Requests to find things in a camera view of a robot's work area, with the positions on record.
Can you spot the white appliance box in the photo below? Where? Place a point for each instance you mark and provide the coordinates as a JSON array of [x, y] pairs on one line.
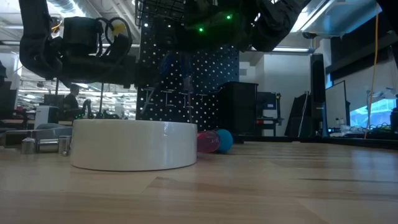
[[46, 115]]

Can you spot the white board panel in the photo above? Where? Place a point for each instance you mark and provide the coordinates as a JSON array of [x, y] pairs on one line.
[[336, 105]]

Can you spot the black monitor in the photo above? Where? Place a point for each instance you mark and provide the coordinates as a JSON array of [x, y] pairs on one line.
[[7, 96]]

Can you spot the black peg board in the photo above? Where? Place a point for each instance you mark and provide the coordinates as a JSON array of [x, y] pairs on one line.
[[214, 74]]

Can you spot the grey blue wrench pouch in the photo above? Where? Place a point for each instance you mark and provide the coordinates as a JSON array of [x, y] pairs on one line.
[[53, 129]]

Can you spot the black and blue screwdriver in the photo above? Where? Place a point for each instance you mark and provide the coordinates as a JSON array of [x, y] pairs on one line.
[[225, 140]]

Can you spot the black frame stand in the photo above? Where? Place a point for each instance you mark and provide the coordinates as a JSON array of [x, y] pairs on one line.
[[101, 99]]

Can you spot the long ceiling light strip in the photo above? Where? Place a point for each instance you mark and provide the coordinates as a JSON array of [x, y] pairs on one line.
[[292, 49]]

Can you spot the black desk with monitor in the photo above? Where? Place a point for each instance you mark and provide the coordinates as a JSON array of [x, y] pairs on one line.
[[267, 101]]

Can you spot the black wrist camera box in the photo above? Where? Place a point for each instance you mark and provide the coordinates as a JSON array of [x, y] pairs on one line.
[[82, 35]]

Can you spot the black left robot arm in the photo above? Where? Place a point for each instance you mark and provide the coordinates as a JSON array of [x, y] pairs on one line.
[[34, 37]]

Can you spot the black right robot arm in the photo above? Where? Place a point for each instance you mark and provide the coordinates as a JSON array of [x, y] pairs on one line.
[[273, 25]]

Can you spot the black pillar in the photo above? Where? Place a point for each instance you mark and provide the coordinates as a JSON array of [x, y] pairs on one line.
[[317, 90]]

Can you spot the leaning black panel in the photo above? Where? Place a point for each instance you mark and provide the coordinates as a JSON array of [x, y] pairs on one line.
[[295, 118]]

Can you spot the blue lit screen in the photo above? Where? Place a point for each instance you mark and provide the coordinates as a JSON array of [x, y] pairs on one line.
[[376, 113]]

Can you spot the person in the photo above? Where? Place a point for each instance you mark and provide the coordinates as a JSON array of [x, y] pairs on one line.
[[71, 102]]

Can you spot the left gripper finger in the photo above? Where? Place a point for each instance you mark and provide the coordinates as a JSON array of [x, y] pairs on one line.
[[149, 74]]

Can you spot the black bin box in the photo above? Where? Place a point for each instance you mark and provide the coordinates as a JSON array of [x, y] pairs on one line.
[[237, 109]]

